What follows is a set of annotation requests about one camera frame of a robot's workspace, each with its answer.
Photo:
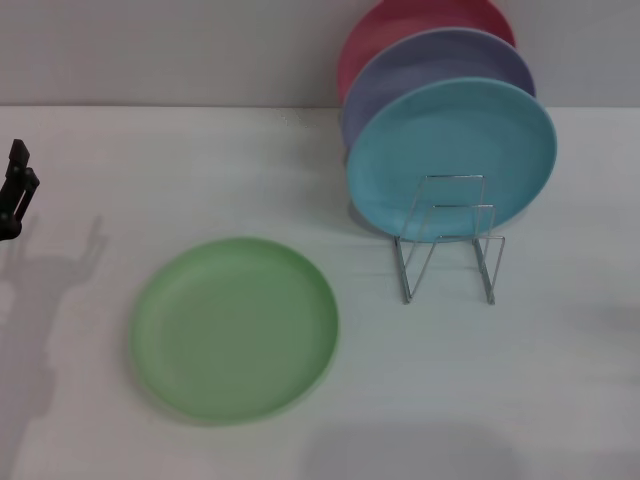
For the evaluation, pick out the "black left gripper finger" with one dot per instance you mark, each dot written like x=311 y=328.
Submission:
x=17 y=195

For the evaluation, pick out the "green plastic plate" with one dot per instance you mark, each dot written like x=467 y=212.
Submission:
x=235 y=330

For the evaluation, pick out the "red plastic plate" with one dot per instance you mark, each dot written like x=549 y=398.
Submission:
x=390 y=25

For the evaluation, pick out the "light blue plastic plate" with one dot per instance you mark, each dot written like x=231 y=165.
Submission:
x=450 y=145

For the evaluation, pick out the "purple plastic plate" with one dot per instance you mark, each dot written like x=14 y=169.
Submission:
x=440 y=60

